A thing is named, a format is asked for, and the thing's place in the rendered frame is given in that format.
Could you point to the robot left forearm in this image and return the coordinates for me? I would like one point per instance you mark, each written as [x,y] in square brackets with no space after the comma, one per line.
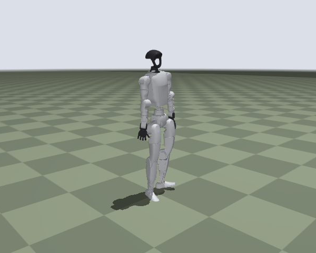
[170,105]

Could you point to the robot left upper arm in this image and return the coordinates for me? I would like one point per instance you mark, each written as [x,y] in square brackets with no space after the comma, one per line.
[171,94]

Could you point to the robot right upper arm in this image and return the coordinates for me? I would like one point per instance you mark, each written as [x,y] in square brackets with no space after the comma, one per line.
[144,83]

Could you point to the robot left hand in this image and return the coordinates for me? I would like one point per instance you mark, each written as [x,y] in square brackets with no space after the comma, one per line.
[173,116]

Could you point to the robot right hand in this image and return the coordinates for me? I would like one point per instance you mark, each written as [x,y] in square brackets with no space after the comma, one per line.
[142,133]

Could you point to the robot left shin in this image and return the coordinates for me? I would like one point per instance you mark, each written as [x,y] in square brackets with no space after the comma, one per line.
[162,167]

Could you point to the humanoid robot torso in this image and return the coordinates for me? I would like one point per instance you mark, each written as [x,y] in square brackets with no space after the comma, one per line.
[158,95]

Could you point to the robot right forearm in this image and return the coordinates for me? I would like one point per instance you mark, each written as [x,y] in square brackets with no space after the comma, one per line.
[144,114]

